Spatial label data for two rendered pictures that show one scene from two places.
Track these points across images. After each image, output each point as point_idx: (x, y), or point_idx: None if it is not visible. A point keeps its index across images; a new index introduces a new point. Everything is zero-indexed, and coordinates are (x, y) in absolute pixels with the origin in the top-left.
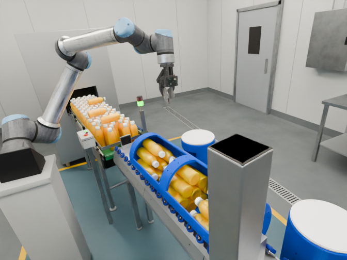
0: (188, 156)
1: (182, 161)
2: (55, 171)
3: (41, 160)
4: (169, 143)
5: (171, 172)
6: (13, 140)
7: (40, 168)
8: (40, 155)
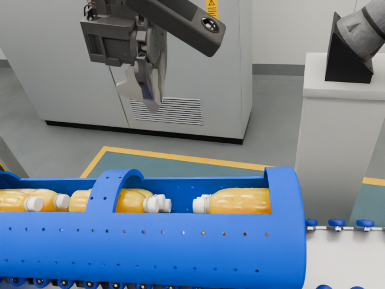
0: (106, 206)
1: (101, 183)
2: (360, 108)
3: (352, 71)
4: (198, 213)
5: (113, 169)
6: (360, 11)
7: (331, 75)
8: (359, 63)
